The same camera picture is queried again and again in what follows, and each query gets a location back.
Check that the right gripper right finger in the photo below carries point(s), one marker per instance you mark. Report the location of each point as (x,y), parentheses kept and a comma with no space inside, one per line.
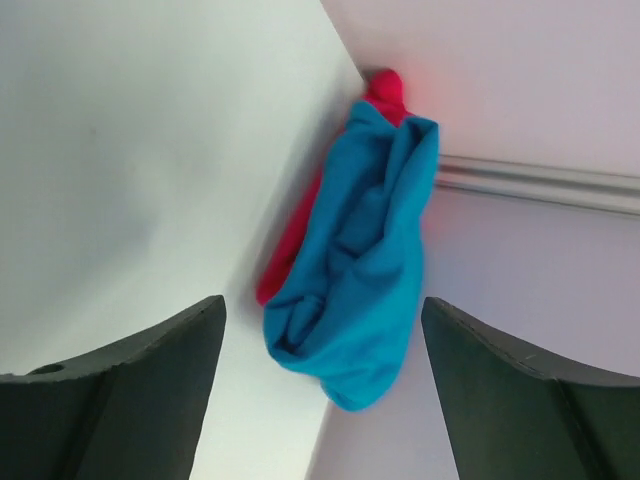
(514,410)

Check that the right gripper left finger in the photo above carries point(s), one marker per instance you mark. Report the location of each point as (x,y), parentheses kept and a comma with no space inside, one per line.
(132,409)

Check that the blue folded t shirt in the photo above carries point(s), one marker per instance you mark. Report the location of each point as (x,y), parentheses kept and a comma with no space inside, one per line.
(345,313)

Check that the red folded t shirt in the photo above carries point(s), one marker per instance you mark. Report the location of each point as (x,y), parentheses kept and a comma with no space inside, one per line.
(385,91)

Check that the right corner aluminium post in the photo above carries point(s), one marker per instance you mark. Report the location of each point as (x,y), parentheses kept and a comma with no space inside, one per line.
(602,192)

